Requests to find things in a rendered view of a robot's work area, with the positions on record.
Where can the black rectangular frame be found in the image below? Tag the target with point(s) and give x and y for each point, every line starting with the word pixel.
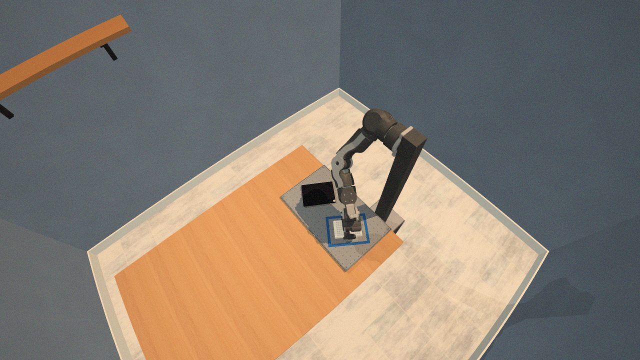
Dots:
pixel 318 194

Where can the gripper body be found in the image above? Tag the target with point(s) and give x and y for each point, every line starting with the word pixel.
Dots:
pixel 353 226

